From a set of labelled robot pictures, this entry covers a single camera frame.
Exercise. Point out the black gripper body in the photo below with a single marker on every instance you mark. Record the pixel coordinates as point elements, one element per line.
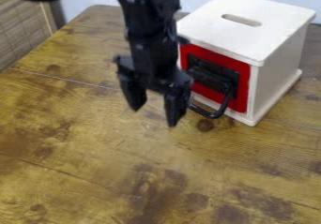
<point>151,36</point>

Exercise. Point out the red drawer front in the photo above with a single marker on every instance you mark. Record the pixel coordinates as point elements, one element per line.
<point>238,104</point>

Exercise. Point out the black metal drawer handle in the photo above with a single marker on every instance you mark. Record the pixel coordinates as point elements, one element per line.
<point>219,79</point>

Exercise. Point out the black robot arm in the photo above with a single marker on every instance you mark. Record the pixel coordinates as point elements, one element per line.
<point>148,68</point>

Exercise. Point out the white wooden box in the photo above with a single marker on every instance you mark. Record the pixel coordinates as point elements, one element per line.
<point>261,33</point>

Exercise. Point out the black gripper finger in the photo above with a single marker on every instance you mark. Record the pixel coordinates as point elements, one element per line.
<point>176,102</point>
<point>134,92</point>

